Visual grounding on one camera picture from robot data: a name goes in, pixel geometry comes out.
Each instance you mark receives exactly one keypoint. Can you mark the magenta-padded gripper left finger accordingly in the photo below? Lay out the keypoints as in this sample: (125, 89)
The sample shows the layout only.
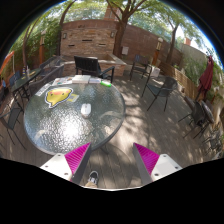
(77, 156)

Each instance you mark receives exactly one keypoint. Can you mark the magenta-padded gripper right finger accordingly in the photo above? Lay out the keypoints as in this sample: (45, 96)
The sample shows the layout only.
(148, 158)

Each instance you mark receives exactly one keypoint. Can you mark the white computer mouse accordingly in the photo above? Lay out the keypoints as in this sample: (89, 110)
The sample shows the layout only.
(86, 110)

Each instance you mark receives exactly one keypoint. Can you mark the yellow duck-shaped mouse pad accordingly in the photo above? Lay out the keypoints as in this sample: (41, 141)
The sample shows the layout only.
(56, 96)

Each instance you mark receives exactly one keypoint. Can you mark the yellow paper card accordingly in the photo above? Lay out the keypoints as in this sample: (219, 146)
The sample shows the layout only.
(74, 97)

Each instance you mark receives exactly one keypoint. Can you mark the dark mesh chair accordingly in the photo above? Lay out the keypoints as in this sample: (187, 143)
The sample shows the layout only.
(196, 115)

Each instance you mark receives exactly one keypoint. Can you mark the black metal armchair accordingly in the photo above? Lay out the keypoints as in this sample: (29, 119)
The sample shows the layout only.
(163, 87)
(140, 61)
(12, 118)

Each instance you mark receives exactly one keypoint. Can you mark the white license plate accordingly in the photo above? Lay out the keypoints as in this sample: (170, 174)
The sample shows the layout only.
(43, 90)

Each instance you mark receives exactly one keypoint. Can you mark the colourful printed sheet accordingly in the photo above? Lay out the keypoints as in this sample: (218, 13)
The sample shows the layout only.
(62, 81)

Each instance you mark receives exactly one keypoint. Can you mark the small blue-white box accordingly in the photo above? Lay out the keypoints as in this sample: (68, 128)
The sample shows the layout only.
(94, 80)

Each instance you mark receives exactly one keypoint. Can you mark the green tube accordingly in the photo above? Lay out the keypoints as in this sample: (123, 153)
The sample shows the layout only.
(106, 83)

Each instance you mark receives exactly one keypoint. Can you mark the dark wicker chair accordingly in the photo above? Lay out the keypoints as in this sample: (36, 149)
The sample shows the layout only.
(50, 61)
(46, 78)

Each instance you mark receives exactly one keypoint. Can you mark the black slatted chair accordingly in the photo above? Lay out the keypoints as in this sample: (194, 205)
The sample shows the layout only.
(87, 64)

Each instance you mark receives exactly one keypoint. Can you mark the dark round side table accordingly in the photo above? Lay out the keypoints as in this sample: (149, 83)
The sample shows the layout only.
(25, 79)

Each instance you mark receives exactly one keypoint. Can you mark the red closed umbrella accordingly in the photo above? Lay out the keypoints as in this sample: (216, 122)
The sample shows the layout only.
(206, 78)

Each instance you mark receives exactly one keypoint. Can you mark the blue chair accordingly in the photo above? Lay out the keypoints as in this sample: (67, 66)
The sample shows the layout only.
(15, 78)

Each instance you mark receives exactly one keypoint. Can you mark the stone fire pit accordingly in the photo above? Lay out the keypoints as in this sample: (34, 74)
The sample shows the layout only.
(116, 63)

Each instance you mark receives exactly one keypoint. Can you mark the orange canopy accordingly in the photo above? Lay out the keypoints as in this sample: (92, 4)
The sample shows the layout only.
(6, 61)

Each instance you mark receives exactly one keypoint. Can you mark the large tree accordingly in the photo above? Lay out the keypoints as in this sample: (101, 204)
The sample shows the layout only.
(119, 36)

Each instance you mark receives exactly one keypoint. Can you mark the wooden lamp post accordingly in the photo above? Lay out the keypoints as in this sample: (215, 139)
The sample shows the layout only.
(157, 50)
(42, 46)

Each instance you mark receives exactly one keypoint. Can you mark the white wall box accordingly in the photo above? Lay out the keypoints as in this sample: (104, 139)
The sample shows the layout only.
(125, 50)

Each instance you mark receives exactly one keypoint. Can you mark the black wall lantern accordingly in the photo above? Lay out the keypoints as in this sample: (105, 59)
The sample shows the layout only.
(112, 34)
(64, 35)

